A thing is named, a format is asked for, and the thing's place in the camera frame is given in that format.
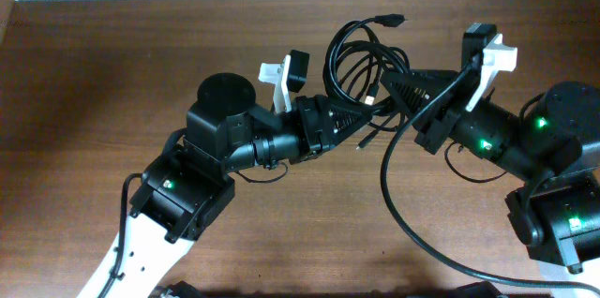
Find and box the thin black usb cable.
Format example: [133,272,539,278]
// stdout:
[337,56,383,107]

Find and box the thick black cable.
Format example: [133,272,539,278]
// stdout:
[322,12,418,152]

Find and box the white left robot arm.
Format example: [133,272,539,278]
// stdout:
[80,73,372,297]

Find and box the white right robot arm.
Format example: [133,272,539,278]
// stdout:
[382,69,599,275]

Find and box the black right camera cable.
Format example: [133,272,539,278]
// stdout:
[379,53,600,295]

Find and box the black camera cable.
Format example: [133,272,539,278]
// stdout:
[379,53,600,295]
[96,171,144,298]

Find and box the black left camera cable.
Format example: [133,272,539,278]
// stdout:
[96,171,144,298]

